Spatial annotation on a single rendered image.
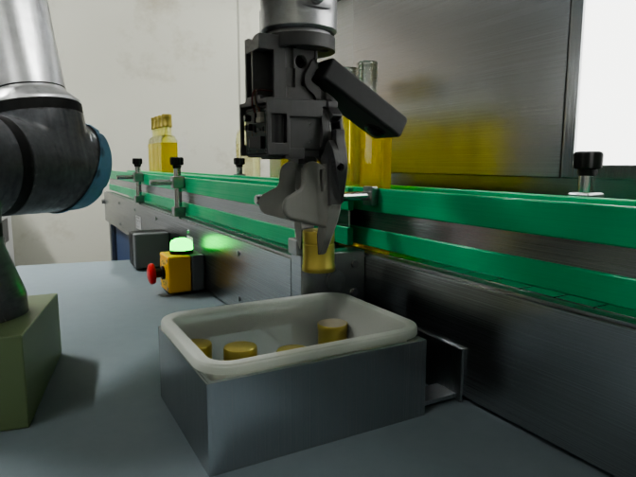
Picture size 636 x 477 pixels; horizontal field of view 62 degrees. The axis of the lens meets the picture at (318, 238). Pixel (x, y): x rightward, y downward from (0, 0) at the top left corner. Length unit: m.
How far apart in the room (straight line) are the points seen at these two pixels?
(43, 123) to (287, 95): 0.31
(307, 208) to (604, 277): 0.26
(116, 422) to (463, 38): 0.67
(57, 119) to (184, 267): 0.42
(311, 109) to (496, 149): 0.34
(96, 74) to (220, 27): 0.89
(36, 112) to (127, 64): 3.23
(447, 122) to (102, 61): 3.29
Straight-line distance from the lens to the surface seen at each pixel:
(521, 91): 0.76
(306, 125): 0.52
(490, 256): 0.56
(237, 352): 0.54
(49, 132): 0.71
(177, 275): 1.03
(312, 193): 0.52
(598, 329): 0.48
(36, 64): 0.75
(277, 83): 0.52
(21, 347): 0.57
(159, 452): 0.52
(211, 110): 3.93
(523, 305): 0.52
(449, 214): 0.60
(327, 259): 0.55
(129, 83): 3.92
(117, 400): 0.62
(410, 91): 0.92
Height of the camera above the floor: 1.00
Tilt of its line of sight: 8 degrees down
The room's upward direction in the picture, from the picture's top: straight up
